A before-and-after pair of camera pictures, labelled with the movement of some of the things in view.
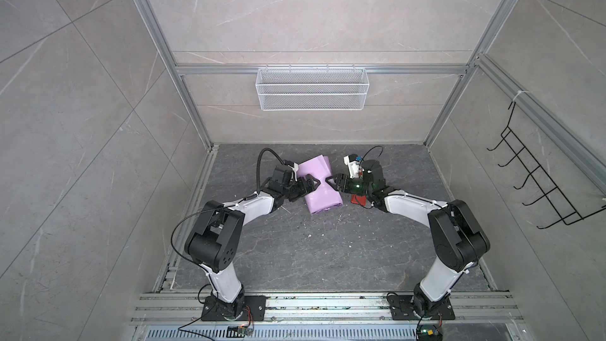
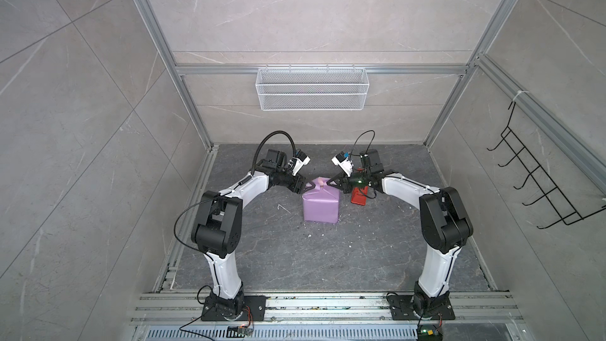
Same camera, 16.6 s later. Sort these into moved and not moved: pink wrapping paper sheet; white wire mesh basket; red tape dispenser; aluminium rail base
Moved: pink wrapping paper sheet
Not moved: white wire mesh basket; aluminium rail base; red tape dispenser
